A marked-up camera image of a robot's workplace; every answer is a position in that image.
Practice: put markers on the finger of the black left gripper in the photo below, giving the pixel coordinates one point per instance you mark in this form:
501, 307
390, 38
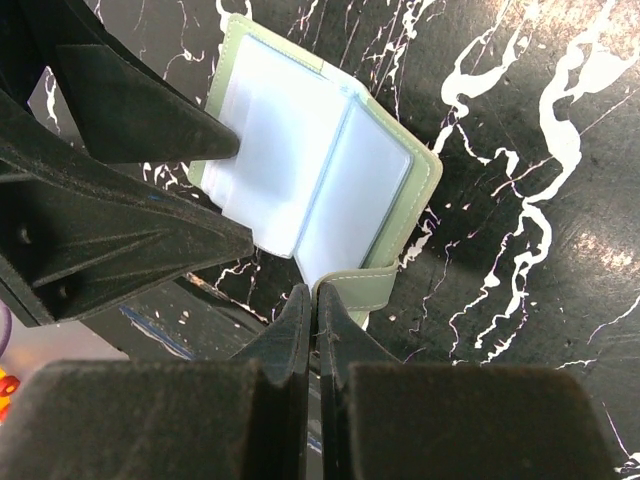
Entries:
124, 111
78, 237

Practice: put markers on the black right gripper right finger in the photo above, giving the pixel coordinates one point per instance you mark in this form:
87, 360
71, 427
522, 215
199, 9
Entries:
383, 419

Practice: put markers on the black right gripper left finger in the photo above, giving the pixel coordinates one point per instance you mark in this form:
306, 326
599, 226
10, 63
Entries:
242, 418

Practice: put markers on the mint green card holder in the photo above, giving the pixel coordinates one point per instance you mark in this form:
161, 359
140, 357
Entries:
324, 175

